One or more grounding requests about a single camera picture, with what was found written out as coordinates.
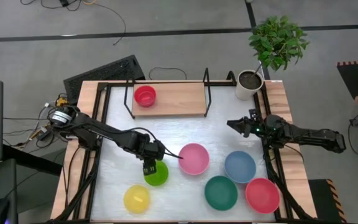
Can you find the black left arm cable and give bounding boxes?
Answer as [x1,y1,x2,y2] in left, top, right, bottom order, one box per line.
[116,126,160,144]

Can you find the long black floor cable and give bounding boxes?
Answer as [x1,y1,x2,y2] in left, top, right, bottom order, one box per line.
[20,0,127,46]

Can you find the hazard striped black mat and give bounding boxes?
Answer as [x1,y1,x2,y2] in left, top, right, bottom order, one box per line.
[308,179,348,224]
[336,58,358,102]

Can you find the large blue plastic bowl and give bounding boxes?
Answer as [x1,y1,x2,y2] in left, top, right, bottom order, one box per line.
[224,151,257,184]

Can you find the large teal plastic bowl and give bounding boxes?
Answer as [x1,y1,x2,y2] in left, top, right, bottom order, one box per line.
[204,175,239,212]

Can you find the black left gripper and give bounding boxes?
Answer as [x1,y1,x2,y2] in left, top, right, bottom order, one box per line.
[137,139,183,161]

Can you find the tangled cables with connectors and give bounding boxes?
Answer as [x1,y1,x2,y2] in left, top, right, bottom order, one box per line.
[3,93,71,149]

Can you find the large pink plastic bowl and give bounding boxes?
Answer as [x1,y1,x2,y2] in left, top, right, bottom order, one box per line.
[178,142,211,176]

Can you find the large red plastic bowl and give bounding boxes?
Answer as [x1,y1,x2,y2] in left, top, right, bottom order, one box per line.
[245,177,281,215]

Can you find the white plant pot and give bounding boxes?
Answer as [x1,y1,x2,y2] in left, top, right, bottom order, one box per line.
[235,69,264,101]

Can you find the black looped floor cable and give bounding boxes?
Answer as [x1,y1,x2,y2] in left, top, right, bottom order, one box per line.
[149,67,188,80]

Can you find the small red plastic bowl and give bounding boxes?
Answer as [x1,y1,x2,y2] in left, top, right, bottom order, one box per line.
[134,85,157,108]

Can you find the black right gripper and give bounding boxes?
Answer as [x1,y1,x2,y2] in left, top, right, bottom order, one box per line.
[227,117,269,139]

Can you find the black keyboard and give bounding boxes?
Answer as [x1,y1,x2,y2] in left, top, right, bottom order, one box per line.
[63,55,146,105]

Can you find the small yellow plastic bowl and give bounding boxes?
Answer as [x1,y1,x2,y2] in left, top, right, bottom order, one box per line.
[123,184,151,215]

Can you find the small green plastic bowl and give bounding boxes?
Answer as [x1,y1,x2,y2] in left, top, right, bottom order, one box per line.
[144,159,170,187]

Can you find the black table frame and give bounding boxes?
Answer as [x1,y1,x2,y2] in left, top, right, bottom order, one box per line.
[44,70,319,224]

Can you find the green leafy plant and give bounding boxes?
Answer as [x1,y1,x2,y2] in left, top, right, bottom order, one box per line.
[248,15,310,77]

